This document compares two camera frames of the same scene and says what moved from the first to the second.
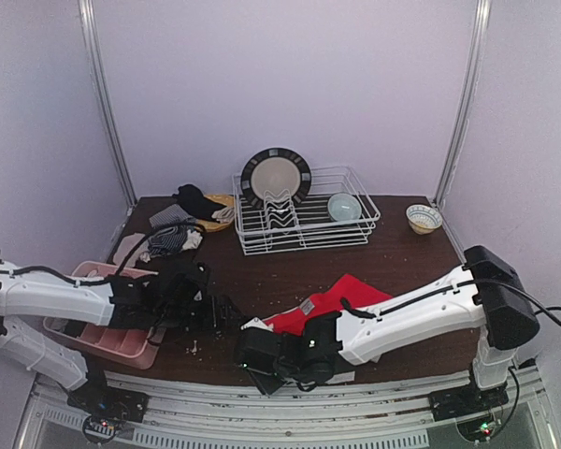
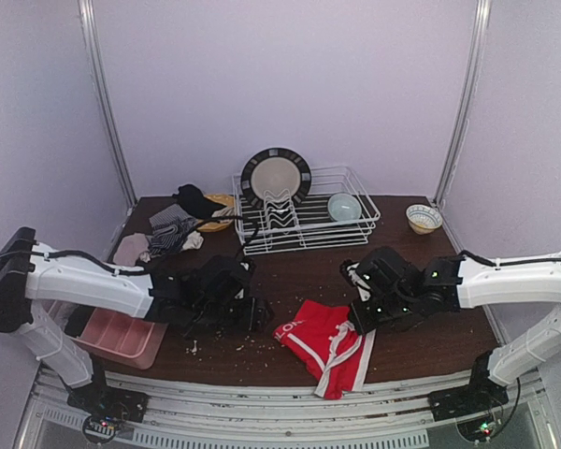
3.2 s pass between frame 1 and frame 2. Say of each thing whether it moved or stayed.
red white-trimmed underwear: moved
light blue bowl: stayed
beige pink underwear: stayed
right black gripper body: moved
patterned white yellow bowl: stayed
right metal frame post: stayed
